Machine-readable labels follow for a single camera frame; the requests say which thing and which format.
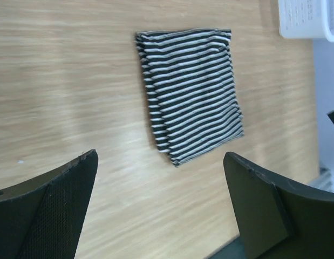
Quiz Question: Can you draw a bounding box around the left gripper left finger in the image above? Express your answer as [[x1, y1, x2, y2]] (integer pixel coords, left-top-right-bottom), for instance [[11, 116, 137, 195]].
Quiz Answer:
[[0, 149, 98, 259]]

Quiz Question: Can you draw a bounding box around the black white striped tank top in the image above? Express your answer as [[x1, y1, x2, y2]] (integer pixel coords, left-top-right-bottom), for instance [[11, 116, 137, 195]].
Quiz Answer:
[[135, 28, 244, 167]]

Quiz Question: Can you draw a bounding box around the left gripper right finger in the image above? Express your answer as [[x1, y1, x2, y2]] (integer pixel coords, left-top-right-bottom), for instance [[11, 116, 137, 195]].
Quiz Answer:
[[223, 152, 334, 258]]

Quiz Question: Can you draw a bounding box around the white plastic basket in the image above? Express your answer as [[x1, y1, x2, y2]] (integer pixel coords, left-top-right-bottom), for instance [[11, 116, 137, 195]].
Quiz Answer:
[[278, 0, 334, 43]]

